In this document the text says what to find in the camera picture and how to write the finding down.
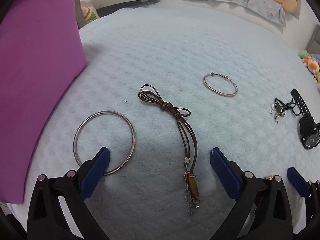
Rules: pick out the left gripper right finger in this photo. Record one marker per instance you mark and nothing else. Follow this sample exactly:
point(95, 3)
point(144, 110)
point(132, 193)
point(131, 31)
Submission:
point(261, 209)

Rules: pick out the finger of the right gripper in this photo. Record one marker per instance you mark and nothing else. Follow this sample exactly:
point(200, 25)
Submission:
point(310, 192)

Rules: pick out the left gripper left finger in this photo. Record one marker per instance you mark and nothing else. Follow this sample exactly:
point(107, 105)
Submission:
point(45, 216)

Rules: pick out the black wrist watch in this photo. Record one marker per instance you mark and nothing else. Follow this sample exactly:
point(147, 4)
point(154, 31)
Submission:
point(309, 130)

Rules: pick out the large silver bangle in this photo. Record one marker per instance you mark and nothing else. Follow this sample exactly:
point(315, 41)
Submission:
point(105, 130)

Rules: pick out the small plush toys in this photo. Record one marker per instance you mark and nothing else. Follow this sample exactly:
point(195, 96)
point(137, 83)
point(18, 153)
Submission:
point(311, 63)

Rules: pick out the small silver bangle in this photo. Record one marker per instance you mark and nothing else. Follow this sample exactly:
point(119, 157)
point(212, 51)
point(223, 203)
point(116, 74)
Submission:
point(220, 84)

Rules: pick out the grey headboard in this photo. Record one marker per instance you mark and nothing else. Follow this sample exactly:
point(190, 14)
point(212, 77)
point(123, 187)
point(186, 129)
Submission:
point(313, 46)

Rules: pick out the purple plastic tub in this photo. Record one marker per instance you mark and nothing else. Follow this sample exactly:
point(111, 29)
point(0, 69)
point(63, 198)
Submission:
point(41, 54)

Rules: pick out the light blue bed blanket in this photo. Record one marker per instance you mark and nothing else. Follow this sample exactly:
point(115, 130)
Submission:
point(148, 64)

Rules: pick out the grey chair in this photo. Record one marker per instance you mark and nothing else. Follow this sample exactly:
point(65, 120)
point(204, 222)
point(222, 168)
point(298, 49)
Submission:
point(78, 15)

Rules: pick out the white plastic bag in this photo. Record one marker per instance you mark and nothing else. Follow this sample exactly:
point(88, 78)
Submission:
point(88, 10)

